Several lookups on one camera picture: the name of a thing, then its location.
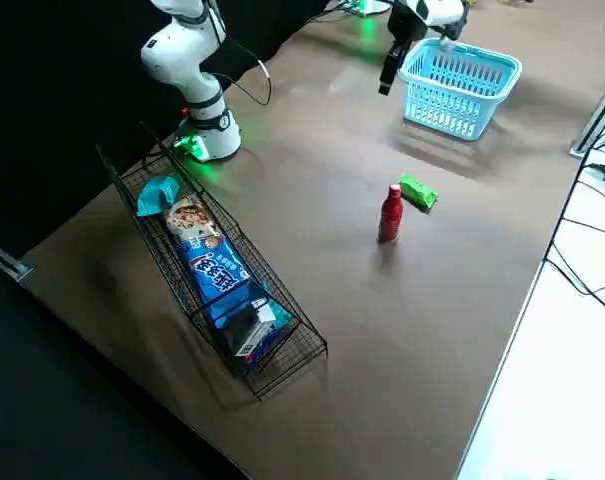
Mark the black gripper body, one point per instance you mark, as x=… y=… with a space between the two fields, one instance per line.
x=407 y=25

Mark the green snack packet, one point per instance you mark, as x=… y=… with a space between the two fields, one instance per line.
x=418 y=192

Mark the red cola bottle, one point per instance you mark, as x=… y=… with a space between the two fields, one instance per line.
x=391 y=220

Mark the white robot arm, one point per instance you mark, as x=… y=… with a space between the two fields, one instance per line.
x=377 y=5
x=182 y=55

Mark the light blue plastic basket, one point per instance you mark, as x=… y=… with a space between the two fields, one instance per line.
x=457 y=107

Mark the teal snack packet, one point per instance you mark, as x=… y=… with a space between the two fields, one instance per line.
x=157 y=195

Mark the blue cookie packet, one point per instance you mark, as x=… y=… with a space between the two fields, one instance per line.
x=217 y=270

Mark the dark blue biscuit box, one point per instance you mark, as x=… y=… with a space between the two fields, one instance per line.
x=252 y=340

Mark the white desk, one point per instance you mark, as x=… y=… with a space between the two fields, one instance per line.
x=557 y=375

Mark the aluminium frame post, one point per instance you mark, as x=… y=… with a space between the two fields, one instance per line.
x=594 y=120

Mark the aluminium frame rail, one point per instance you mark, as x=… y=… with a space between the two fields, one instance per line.
x=12 y=265

